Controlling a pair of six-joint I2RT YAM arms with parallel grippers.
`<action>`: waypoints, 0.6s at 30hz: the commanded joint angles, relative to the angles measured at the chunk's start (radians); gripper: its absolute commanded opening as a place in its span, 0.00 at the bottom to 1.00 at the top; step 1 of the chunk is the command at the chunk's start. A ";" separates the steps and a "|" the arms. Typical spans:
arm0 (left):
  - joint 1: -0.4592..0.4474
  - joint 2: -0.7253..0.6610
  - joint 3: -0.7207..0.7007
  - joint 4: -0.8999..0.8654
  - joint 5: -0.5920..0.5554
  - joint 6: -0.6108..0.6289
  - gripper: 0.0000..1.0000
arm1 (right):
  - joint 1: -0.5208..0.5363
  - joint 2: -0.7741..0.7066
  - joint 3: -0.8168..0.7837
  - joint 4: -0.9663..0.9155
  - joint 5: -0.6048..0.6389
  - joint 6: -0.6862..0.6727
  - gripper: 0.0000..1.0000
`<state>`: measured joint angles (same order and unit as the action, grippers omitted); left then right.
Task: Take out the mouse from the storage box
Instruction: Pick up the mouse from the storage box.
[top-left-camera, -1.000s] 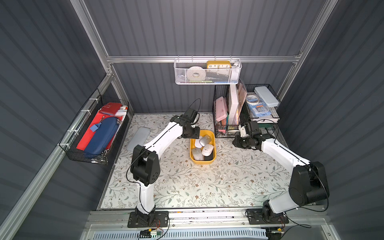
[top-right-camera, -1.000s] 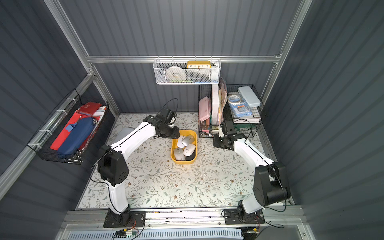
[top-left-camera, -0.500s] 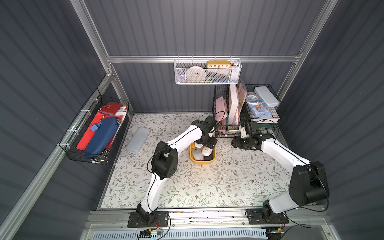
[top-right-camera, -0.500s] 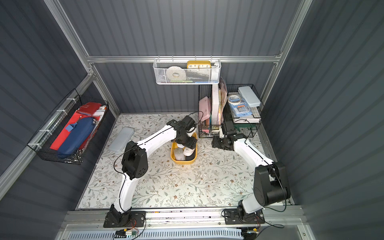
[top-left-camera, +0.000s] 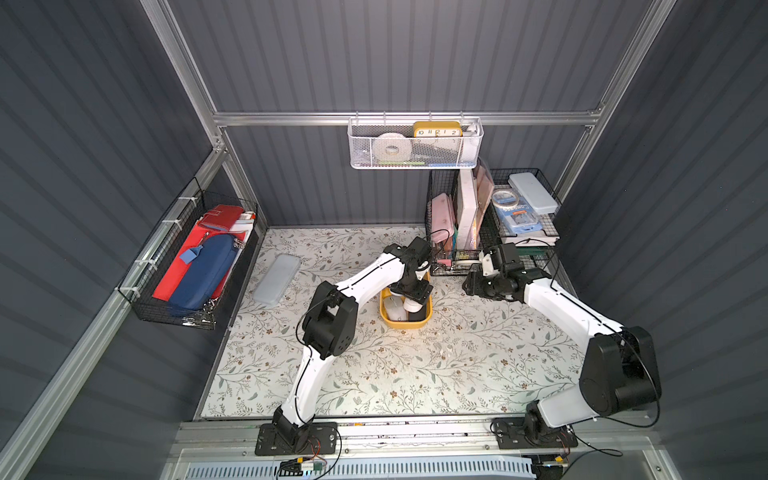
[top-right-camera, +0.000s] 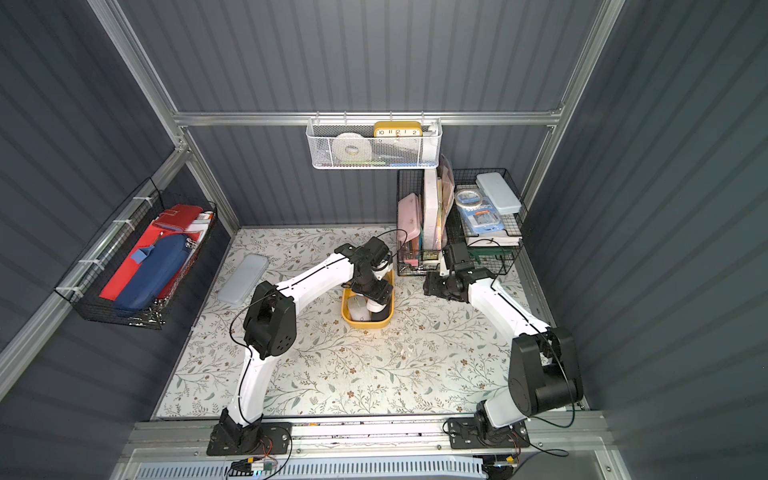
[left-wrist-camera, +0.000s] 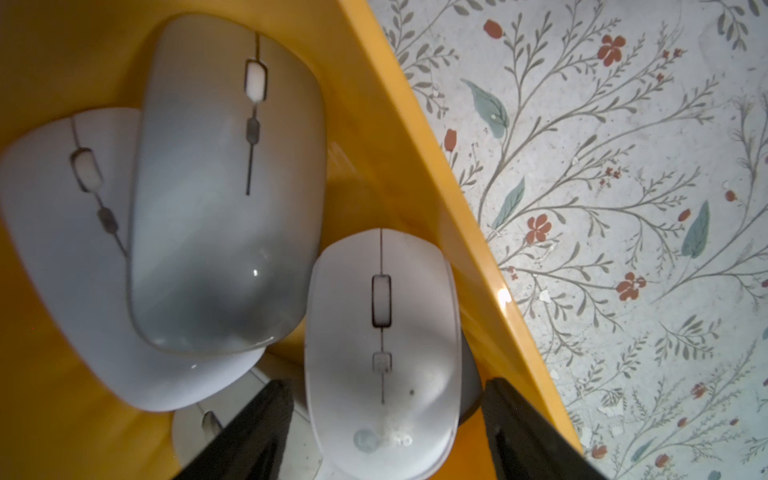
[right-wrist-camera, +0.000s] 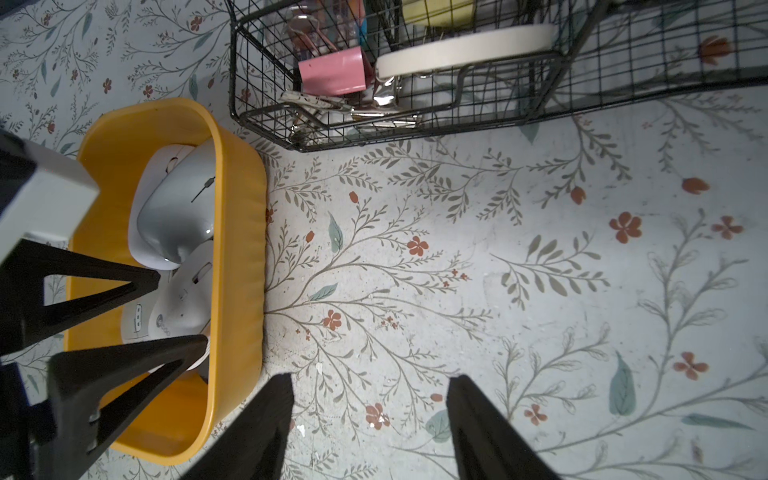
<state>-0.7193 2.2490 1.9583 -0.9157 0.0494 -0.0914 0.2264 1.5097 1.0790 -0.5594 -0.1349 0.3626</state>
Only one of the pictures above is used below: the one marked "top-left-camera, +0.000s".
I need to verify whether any small white mouse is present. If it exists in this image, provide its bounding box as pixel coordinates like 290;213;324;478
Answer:
403;298;423;313

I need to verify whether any yellow storage box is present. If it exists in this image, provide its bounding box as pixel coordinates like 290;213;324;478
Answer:
378;288;433;330

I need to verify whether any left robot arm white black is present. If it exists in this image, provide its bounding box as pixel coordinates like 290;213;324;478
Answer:
272;237;432;450

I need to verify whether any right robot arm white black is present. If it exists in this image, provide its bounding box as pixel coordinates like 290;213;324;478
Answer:
462;244;662;448

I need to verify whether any white upright box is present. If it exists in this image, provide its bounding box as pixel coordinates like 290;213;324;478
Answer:
455;169;477;250

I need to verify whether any blue packaged tape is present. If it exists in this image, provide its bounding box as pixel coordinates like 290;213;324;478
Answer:
491;188;543;236

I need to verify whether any pink pencil case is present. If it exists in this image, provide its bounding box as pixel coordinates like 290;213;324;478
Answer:
429;193;455;244

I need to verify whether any white case on organizer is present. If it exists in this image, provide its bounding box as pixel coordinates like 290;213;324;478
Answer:
508;172;559;215

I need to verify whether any pink upright folder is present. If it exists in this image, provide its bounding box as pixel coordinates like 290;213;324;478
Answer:
474;159;495;229

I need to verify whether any light blue pencil case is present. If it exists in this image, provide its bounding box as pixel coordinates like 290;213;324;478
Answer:
253;254;301;308

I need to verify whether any white tape roll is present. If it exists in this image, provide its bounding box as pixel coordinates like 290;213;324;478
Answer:
372;132;412;163

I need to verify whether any white mesh hanging basket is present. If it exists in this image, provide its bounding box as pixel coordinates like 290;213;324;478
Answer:
347;114;484;170

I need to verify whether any yellow clock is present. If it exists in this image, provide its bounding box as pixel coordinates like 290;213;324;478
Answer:
413;120;463;138

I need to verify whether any blue pouch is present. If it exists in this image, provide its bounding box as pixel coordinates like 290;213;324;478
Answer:
167;234;239;317

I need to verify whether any red folder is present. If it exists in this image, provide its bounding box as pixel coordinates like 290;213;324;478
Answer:
152;204;256;304

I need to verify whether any black wire desk organizer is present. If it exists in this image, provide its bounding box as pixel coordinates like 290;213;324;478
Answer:
424;168;561;277

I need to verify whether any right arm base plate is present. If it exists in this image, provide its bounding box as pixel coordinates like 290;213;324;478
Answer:
490;417;578;450

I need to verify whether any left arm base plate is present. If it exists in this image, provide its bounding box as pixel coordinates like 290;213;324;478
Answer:
254;422;339;457

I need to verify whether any black wire wall basket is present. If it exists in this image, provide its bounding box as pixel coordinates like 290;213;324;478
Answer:
117;179;259;330

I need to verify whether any aluminium front rail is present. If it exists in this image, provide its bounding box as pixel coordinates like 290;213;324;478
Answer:
168;414;661;462

